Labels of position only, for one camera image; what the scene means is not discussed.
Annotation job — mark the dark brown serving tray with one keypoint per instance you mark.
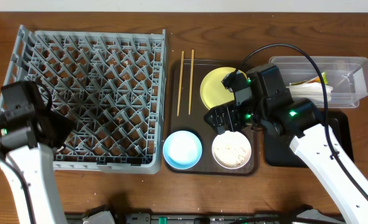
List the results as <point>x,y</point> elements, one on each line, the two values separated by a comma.
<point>186,112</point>

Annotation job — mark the yellow green wrapper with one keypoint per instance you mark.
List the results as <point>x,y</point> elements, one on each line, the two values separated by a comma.
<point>315,79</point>

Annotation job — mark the black waste tray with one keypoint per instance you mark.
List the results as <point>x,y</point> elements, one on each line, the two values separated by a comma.
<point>278,153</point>

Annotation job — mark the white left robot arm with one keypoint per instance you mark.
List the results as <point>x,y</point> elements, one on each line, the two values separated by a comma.
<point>27,145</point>

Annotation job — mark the yellow round plate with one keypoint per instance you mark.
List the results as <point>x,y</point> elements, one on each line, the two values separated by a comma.
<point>212,91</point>

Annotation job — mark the light blue bowl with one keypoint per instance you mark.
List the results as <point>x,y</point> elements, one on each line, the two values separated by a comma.
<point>182,150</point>

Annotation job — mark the wooden chopstick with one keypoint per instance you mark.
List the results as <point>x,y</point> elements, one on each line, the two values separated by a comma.
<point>191,81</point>
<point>180,83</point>

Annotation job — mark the clear plastic waste bin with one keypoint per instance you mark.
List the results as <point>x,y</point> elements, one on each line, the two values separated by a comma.
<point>346,79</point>

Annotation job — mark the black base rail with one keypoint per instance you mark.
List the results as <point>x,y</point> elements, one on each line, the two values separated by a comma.
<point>104,214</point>

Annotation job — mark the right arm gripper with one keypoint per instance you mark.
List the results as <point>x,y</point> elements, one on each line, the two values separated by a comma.
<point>230,110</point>

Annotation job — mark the white paper napkin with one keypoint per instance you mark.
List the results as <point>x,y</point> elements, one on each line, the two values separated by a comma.
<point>313,91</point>

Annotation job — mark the pink rice bowl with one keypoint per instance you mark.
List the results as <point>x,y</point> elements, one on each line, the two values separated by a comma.
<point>229,137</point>

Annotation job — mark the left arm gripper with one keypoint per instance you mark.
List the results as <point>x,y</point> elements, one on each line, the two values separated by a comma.
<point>56,130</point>

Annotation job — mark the grey plastic dish rack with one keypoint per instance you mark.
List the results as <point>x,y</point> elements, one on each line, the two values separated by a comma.
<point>110,85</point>

